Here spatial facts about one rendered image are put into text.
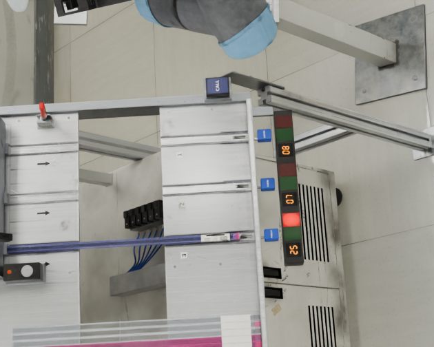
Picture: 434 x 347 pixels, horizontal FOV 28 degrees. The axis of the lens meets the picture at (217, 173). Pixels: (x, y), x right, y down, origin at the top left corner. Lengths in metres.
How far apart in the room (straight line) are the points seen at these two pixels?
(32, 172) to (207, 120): 0.40
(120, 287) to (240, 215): 0.54
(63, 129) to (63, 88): 2.06
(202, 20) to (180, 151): 0.82
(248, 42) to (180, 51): 2.27
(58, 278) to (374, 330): 1.02
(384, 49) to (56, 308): 1.23
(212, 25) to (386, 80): 1.55
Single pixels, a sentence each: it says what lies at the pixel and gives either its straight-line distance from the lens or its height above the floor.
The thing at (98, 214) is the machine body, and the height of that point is 0.62.
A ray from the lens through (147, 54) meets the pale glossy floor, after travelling 3.49.
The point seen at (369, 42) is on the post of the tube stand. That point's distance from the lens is 2.49.
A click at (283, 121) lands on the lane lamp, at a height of 0.66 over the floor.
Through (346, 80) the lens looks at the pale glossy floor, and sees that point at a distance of 2.69.
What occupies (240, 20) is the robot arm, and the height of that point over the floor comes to 1.32.
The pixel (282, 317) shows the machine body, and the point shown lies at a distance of 2.28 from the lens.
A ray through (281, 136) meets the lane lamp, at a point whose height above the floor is 0.66.
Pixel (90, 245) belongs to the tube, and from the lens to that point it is 1.83.
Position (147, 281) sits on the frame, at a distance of 2.18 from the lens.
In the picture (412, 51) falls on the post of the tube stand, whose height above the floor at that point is 0.01.
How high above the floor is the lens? 1.99
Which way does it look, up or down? 41 degrees down
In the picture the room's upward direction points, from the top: 79 degrees counter-clockwise
